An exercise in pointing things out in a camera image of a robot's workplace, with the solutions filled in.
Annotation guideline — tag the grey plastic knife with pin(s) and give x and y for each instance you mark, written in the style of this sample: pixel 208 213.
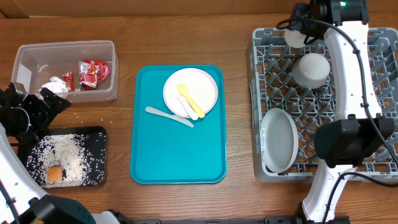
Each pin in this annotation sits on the grey plastic knife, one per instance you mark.
pixel 174 117

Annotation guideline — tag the clear plastic bin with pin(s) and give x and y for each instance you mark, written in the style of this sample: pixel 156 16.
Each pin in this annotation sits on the clear plastic bin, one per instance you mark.
pixel 36 64

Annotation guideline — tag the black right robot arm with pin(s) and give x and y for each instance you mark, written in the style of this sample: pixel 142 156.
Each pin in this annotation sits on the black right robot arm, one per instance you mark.
pixel 359 127

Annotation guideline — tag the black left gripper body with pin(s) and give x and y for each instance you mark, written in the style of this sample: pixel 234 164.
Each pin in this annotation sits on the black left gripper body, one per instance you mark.
pixel 23 123

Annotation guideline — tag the grey dishwasher rack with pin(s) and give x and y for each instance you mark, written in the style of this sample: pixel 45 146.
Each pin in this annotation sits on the grey dishwasher rack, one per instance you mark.
pixel 269 63

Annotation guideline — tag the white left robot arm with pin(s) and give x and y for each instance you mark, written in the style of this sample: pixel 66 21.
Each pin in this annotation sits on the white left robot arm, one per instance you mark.
pixel 24 201

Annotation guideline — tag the grey small bowl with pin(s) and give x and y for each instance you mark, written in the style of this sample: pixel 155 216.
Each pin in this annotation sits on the grey small bowl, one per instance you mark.
pixel 311 70

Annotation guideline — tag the teal plastic tray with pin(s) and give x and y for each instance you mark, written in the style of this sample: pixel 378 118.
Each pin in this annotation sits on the teal plastic tray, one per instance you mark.
pixel 164 151

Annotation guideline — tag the grey round plate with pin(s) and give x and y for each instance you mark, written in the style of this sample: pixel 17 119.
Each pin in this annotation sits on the grey round plate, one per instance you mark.
pixel 281 141

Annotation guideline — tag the orange food cube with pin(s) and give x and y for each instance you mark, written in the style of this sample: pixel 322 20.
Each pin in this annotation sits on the orange food cube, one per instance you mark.
pixel 54 174

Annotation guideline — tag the red ketchup packet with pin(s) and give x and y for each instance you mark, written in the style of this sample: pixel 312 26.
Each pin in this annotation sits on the red ketchup packet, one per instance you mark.
pixel 68 78

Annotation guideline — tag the yellow plastic spoon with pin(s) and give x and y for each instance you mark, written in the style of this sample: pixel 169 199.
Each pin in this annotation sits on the yellow plastic spoon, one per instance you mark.
pixel 182 89

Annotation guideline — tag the white paper cup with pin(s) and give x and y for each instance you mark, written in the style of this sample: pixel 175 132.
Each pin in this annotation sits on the white paper cup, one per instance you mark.
pixel 294 38

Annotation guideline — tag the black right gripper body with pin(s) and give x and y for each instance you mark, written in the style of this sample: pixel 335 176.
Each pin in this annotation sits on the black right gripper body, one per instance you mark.
pixel 307 27

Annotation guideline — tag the black rice tray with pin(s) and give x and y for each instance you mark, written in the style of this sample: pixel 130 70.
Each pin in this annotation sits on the black rice tray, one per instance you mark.
pixel 80 152

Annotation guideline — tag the white round plate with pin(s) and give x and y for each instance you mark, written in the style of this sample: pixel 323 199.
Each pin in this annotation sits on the white round plate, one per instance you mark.
pixel 201 87

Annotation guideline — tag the white napkin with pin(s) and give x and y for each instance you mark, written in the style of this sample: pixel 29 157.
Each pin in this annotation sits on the white napkin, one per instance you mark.
pixel 56 85

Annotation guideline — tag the red snack wrapper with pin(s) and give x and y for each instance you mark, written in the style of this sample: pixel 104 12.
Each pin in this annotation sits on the red snack wrapper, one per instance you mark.
pixel 93 72

